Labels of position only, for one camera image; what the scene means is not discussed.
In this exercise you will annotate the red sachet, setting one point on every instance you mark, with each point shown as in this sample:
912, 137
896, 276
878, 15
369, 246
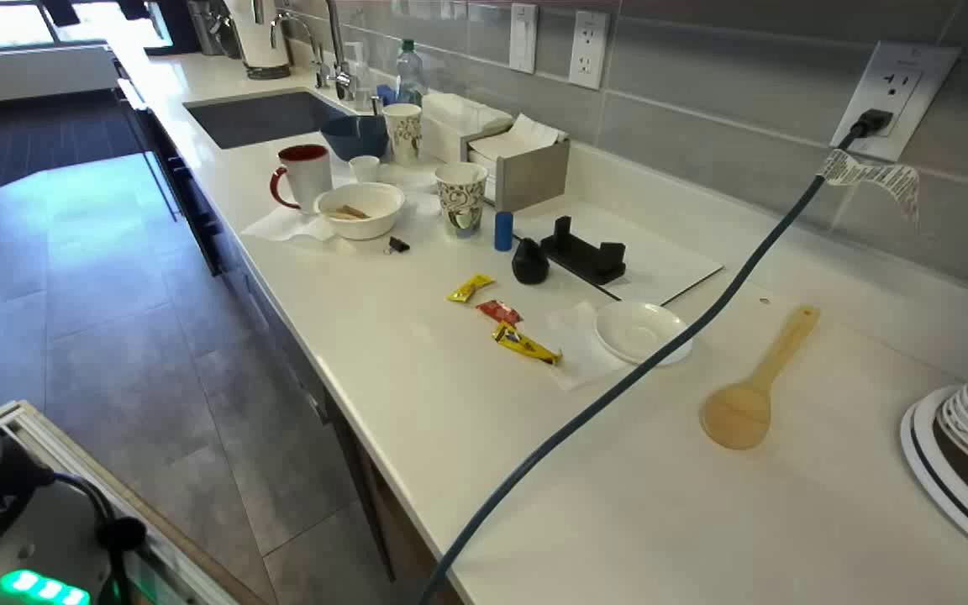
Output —
498, 309

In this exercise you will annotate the small yellow sachet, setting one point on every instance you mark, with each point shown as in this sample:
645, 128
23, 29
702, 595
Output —
472, 286

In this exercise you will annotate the long yellow sachet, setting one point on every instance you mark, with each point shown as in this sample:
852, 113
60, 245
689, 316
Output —
525, 344

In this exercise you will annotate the white bowl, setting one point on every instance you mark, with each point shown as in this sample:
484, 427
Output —
358, 213

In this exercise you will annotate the black round object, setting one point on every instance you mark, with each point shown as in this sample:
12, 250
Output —
528, 265

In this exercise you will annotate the small blue cylinder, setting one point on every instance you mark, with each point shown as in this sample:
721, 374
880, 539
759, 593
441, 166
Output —
502, 229

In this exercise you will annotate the small black object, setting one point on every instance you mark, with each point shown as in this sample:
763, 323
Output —
396, 245

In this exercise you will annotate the patterned paper cup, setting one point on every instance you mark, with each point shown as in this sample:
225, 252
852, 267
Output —
402, 134
460, 200

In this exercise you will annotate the metal napkin holder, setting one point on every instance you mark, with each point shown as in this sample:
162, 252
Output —
528, 172

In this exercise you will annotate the white plastic spoon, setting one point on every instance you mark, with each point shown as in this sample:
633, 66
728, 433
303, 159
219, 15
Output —
640, 331

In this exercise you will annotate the small wooden stick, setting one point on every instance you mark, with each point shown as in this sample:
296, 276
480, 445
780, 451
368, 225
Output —
350, 209

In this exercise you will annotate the small white cup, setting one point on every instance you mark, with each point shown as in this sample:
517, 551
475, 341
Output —
363, 171

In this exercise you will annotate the white paper towel stack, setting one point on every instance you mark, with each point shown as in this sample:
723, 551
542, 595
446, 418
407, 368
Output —
452, 121

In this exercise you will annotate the thin metal rod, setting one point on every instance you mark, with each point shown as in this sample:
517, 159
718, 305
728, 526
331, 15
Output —
689, 286

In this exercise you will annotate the dark lower cabinet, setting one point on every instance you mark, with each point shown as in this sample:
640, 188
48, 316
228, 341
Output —
283, 349

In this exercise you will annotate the white mug red inside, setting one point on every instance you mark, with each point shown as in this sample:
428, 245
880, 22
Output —
307, 176

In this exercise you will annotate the clear water bottle green cap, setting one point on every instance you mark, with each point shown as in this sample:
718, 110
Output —
407, 76

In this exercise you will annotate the large wooden spoon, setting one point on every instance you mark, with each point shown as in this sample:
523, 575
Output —
744, 409

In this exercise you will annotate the metal faucet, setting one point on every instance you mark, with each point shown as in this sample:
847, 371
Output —
337, 56

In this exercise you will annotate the kitchen sink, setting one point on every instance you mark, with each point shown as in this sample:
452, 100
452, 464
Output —
261, 118

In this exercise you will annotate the white kettle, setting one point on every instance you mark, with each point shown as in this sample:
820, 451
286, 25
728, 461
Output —
261, 38

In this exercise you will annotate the black power plug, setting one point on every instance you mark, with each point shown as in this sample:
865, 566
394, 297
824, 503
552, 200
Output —
868, 121

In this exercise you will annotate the white dish rack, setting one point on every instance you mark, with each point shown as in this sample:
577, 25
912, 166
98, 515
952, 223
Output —
949, 482

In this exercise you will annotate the white wall switch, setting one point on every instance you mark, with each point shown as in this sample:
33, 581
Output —
523, 34

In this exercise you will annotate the white wall outlet with plug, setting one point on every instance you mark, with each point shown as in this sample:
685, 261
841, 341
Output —
909, 73

